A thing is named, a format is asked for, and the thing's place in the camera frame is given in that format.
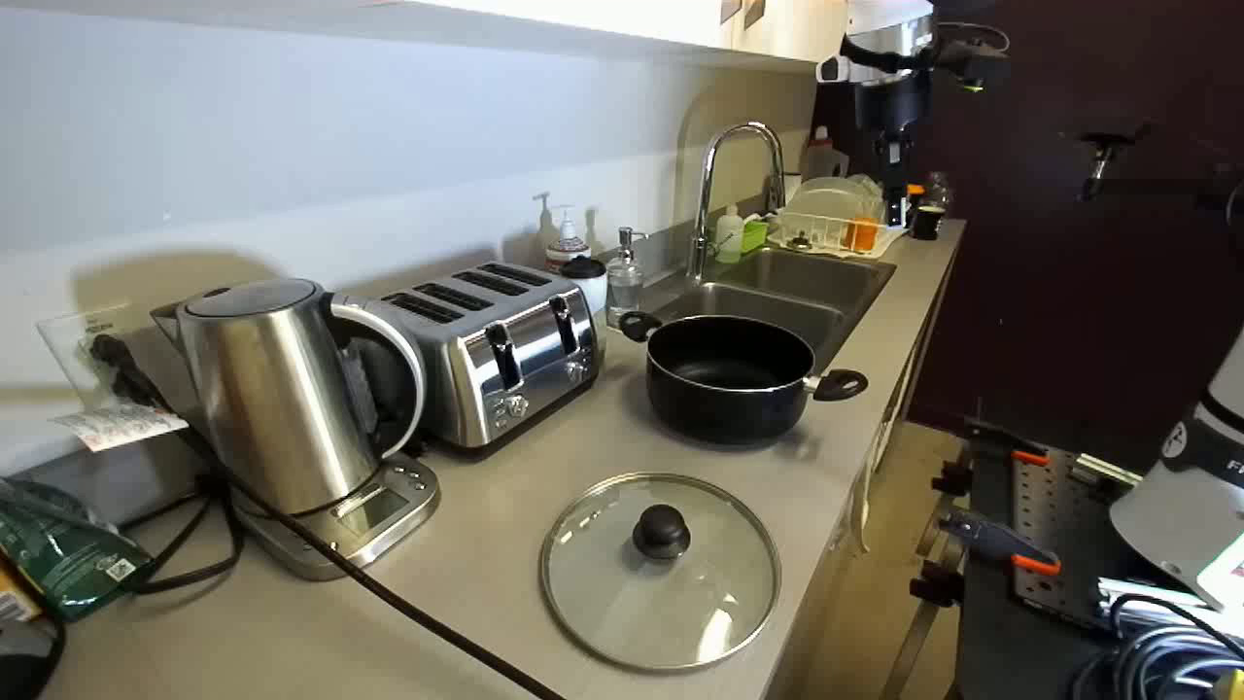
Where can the small clear water bottle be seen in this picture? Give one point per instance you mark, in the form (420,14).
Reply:
(624,272)

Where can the white plate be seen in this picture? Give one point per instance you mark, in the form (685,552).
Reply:
(830,201)

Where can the glass lid with black knob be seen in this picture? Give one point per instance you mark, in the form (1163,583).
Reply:
(608,597)

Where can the stainless steel double sink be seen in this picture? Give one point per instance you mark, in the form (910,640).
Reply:
(809,294)

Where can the grey base cabinet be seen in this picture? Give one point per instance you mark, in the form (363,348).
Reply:
(842,606)

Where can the bright green dish soap bottle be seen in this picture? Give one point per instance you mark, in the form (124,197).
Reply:
(757,236)

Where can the white paper label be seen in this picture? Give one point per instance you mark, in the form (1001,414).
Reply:
(124,426)

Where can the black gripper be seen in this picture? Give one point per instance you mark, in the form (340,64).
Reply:
(895,110)

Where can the green packet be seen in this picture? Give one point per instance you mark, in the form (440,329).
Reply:
(60,544)

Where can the black mug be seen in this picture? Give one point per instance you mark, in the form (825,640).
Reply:
(927,217)

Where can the black power plug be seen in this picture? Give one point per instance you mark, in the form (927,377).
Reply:
(124,370)

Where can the black cooking pot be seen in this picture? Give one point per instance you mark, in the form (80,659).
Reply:
(726,409)

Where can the perforated mounting board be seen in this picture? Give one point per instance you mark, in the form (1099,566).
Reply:
(1083,499)

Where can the small white bottle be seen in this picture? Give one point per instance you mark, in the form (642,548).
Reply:
(593,236)

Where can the stainless steel four-slot toaster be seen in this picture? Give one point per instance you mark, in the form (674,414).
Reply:
(507,363)

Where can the clear pump bottle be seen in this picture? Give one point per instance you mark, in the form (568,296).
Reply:
(546,236)

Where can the pale green soap pump bottle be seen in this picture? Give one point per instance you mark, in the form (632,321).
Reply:
(728,236)

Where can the yellow packet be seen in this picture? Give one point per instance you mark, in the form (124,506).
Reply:
(14,597)

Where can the white dish rack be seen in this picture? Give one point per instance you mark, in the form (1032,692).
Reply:
(830,246)

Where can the black device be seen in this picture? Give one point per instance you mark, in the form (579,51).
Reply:
(21,661)

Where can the steel kettle base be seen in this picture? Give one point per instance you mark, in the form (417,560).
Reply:
(389,512)

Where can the stainless steel electric kettle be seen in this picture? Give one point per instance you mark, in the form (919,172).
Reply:
(279,388)

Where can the clear plastic bag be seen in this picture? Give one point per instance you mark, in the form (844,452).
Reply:
(71,350)

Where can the black robot table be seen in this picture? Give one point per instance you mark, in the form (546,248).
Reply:
(996,645)

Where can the white jar with dark lid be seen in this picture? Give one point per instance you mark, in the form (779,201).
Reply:
(586,289)

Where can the orange cup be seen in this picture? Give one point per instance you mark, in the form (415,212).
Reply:
(865,236)

